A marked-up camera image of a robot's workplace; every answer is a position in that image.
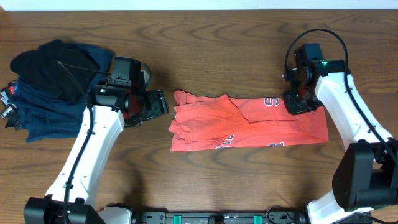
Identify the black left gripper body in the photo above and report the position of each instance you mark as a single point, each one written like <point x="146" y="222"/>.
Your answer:
<point x="147" y="106"/>

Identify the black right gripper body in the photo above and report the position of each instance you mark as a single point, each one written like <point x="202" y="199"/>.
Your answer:
<point x="300" y="101"/>

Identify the red t-shirt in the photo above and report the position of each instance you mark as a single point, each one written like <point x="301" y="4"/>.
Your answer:
<point x="203" y="123"/>

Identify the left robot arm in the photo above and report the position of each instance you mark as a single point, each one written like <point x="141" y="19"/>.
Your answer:
<point x="123" y="101"/>

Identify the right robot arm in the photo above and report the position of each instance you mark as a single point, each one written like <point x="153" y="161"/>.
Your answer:
<point x="366" y="177"/>

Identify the black folded garment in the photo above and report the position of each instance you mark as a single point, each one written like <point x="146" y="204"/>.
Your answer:
<point x="48" y="68"/>

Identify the navy blue folded garment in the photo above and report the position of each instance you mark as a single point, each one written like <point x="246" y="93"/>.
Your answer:
<point x="47" y="117"/>

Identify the dark garment with printed graphics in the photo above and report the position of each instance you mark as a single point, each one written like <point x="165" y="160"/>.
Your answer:
<point x="10" y="111"/>

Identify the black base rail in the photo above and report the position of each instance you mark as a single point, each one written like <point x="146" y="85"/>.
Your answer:
<point x="214" y="217"/>

